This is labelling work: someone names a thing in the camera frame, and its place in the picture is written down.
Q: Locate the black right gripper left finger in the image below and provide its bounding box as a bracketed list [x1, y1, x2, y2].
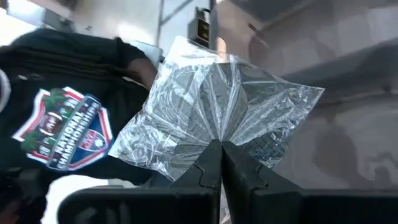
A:
[169, 139, 223, 224]

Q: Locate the black box device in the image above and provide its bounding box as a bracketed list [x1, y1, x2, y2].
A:
[188, 6, 212, 47]

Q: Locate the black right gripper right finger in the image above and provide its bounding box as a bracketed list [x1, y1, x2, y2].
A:
[222, 141, 301, 224]

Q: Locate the clear plastic zip bag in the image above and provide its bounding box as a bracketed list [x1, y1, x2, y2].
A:
[108, 35, 326, 224]

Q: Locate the black shirt with championship logo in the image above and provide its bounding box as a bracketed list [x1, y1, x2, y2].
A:
[0, 27, 159, 224]

